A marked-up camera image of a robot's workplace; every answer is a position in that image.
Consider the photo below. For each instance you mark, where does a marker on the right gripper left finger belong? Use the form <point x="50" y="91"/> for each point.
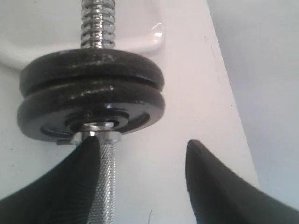
<point x="64" y="195"/>

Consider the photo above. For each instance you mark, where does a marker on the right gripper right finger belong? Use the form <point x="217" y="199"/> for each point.
<point x="220" y="196"/>

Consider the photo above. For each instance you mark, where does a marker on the black plate without collar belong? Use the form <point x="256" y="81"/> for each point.
<point x="54" y="114"/>

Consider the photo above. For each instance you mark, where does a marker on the black weight plate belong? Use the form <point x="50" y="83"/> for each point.
<point x="80" y="64"/>

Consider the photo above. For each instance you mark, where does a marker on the white backdrop curtain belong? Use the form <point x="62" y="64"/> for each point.
<point x="259" y="42"/>

